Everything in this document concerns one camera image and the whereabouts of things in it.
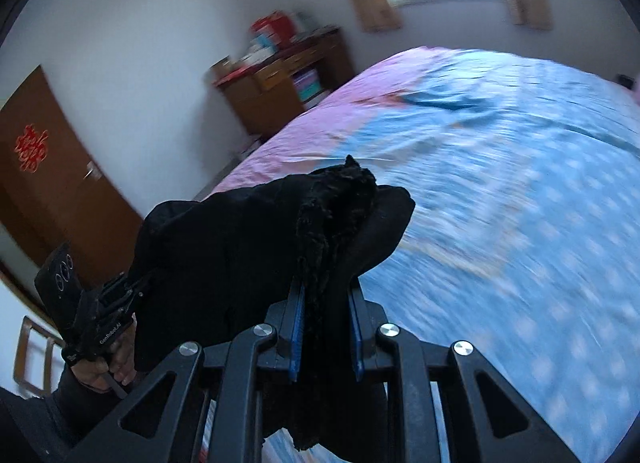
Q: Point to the wooden desk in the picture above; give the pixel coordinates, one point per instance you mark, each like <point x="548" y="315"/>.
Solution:
<point x="265" y="98"/>

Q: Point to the wooden chair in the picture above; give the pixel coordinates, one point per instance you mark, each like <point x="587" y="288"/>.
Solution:
<point x="30" y="358"/>

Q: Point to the wooden door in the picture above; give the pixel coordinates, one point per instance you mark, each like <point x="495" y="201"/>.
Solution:
<point x="60" y="203"/>

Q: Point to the red paper decoration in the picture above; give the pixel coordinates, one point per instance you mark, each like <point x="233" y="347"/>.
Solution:
<point x="31" y="148"/>

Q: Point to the blue and pink bed sheet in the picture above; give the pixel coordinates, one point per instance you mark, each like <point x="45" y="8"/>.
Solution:
<point x="500" y="193"/>

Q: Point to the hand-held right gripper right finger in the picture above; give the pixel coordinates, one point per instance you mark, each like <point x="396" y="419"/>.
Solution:
<point x="356" y="333"/>

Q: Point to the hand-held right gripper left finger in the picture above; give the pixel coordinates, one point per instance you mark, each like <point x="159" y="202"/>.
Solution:
<point x="298" y="333"/>

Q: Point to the black pants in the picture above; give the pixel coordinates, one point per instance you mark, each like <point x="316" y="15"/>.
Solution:
<point x="225" y="253"/>

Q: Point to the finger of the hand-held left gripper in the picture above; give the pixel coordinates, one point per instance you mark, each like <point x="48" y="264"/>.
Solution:
<point x="120" y="295"/>

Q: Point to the person's left hand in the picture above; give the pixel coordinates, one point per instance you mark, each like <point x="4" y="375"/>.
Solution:
<point x="120" y="355"/>

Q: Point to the red box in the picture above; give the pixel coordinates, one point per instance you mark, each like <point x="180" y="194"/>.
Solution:
<point x="270" y="25"/>

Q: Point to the person's left forearm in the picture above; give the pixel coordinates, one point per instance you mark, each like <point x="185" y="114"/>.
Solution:
<point x="75" y="418"/>

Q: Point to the stack of colourful books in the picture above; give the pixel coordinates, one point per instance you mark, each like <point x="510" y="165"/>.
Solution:
<point x="306" y="85"/>

